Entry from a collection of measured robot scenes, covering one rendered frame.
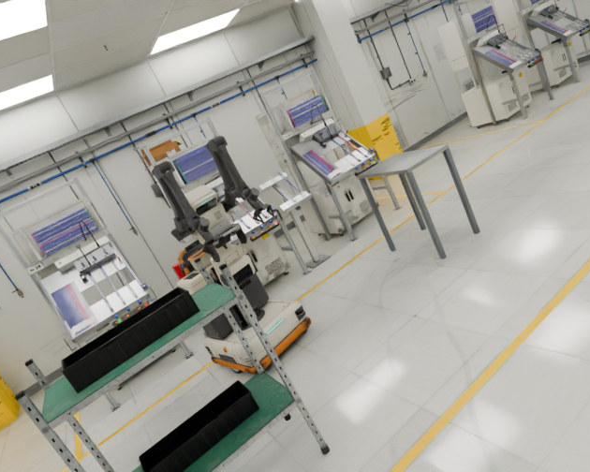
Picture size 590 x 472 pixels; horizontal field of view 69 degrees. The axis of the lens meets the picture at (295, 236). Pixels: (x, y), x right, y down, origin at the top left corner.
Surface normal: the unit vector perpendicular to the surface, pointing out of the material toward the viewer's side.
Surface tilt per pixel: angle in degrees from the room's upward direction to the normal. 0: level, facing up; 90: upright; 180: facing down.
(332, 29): 90
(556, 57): 90
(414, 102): 90
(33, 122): 90
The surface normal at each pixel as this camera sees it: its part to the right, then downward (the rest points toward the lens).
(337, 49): 0.47, 0.02
